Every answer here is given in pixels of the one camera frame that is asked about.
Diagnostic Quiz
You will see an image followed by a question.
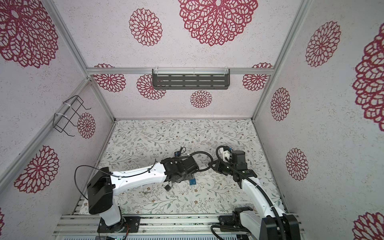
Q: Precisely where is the blue padlock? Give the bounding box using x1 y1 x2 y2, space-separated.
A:
189 179 196 186

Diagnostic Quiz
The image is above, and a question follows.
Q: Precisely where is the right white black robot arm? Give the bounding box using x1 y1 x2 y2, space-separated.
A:
210 146 301 240

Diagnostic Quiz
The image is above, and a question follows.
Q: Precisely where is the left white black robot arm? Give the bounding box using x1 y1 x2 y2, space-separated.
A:
87 157 199 234

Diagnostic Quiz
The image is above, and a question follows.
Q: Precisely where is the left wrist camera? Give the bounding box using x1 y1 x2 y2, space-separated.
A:
174 147 186 157

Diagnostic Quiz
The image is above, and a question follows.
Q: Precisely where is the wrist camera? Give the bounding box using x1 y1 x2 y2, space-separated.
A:
174 147 186 157
221 147 232 162

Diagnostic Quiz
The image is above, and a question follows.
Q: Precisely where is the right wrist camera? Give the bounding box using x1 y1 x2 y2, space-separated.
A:
221 147 232 162

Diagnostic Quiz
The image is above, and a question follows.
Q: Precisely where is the left thin black cable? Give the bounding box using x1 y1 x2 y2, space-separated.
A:
73 158 158 200

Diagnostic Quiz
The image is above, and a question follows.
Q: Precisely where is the right black corrugated cable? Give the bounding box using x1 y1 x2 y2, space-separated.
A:
215 145 287 240

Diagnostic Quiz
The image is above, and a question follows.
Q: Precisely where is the grey slotted wall shelf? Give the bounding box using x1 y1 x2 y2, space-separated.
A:
152 69 230 90

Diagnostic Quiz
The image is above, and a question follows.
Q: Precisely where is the black wire wall basket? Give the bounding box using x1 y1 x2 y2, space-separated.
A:
52 95 92 138

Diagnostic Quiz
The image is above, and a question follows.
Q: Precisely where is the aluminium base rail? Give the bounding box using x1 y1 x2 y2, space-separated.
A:
52 208 303 240

